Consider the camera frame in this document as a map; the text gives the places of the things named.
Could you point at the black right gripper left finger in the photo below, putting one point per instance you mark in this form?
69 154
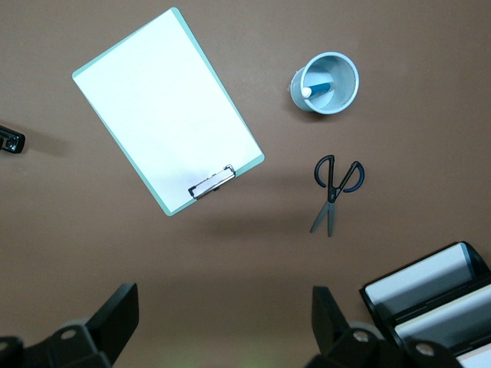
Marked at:
103 322

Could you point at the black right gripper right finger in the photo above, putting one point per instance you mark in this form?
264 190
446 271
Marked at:
333 329

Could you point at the blue marker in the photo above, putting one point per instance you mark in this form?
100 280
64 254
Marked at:
320 89

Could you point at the black stacked paper tray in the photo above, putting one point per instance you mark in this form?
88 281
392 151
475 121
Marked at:
418 283

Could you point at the teal clipboard with metal clip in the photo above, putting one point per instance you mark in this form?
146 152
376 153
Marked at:
211 183

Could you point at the black stapler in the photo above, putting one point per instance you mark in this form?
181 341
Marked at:
11 142

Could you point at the light blue mesh pen cup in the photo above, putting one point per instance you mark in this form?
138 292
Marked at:
337 103

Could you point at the white paper sheet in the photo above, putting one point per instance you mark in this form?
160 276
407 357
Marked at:
161 99

